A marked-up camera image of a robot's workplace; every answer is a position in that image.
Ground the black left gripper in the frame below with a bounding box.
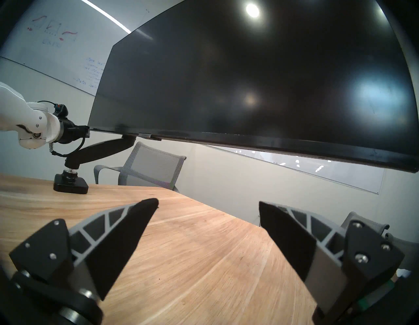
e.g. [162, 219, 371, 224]
[58, 119, 91, 145]

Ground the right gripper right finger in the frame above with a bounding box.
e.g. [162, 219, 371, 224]
[259, 201, 405, 323]

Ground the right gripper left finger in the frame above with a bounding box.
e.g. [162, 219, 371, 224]
[9, 198, 160, 301]

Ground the large curved black monitor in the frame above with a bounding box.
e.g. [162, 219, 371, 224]
[88, 0, 419, 173]

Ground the grey mesh office chair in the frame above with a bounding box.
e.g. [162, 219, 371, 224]
[94, 142, 187, 193]

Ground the grey fabric chair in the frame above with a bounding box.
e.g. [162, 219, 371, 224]
[385, 232, 419, 272]

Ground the whiteboard with handwriting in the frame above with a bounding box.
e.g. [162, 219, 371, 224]
[0, 0, 184, 97]

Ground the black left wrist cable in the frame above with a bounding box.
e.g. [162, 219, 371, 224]
[37, 100, 86, 158]

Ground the glass wall board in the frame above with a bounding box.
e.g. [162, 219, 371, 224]
[206, 144, 386, 194]

